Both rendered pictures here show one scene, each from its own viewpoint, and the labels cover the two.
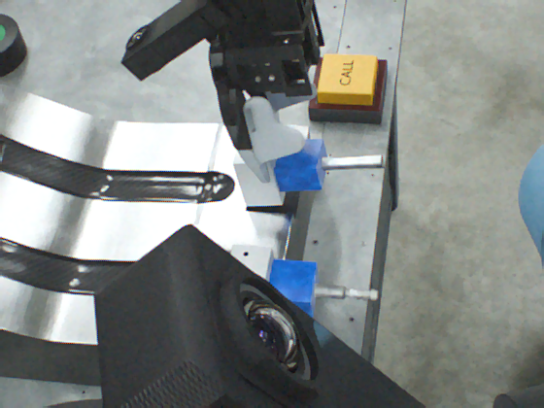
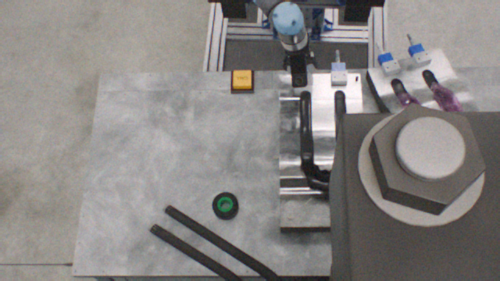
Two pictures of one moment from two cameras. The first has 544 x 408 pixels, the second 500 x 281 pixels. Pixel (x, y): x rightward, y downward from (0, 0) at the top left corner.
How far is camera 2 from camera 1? 1.56 m
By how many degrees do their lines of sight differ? 48
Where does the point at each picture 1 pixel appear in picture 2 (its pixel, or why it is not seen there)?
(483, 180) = not seen: hidden behind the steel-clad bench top
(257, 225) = (318, 82)
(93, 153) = (294, 134)
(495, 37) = (64, 138)
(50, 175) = (307, 143)
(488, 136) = not seen: hidden behind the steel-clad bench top
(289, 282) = (339, 68)
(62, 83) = (240, 177)
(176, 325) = not seen: outside the picture
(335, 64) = (238, 81)
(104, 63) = (229, 165)
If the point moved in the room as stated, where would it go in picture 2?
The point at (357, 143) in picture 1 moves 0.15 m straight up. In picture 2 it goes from (262, 79) to (261, 55)
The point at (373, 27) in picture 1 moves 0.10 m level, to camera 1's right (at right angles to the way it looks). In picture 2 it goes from (210, 80) to (203, 56)
